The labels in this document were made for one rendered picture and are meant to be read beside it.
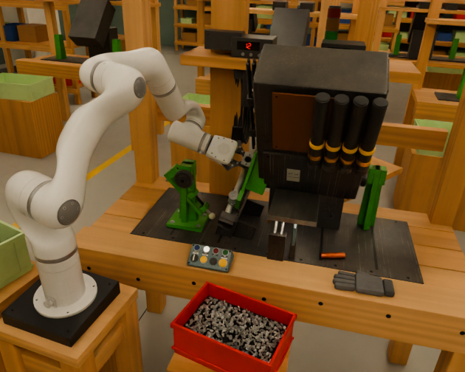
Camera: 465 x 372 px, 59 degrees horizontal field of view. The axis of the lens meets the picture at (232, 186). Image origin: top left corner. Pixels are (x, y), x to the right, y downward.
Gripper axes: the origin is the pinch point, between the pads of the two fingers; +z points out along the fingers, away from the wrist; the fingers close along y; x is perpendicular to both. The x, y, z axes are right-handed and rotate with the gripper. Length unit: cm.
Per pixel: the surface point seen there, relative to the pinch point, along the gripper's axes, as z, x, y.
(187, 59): -36.6, -5.7, 27.8
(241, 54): -17.3, -10.9, 35.7
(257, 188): 8.3, -4.0, -9.7
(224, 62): -22.5, -9.1, 30.6
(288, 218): 20.5, -20.5, -20.2
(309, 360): 72, 83, -62
